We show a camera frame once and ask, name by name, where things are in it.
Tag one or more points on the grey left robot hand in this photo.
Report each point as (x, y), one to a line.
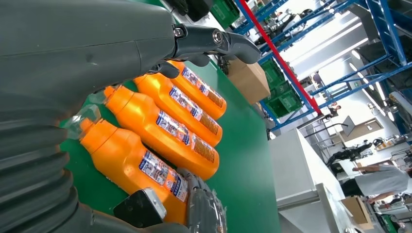
(80, 48)

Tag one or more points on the orange detergent bottle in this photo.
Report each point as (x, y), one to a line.
(151, 128)
(122, 154)
(180, 106)
(206, 93)

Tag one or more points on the white table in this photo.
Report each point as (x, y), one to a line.
(296, 167)

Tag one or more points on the black handheld controller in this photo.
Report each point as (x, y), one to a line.
(178, 4)

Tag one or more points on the green plastic crate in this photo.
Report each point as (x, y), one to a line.
(225, 11)
(273, 72)
(284, 99)

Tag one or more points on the cardboard box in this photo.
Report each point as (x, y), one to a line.
(357, 209)
(249, 80)

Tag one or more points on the person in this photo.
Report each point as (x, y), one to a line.
(379, 180)
(334, 109)

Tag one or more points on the red metal pole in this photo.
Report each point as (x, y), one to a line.
(280, 61)

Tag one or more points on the blue metal shelving rack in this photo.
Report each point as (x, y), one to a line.
(384, 29)

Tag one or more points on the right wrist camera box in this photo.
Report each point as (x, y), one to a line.
(140, 209)

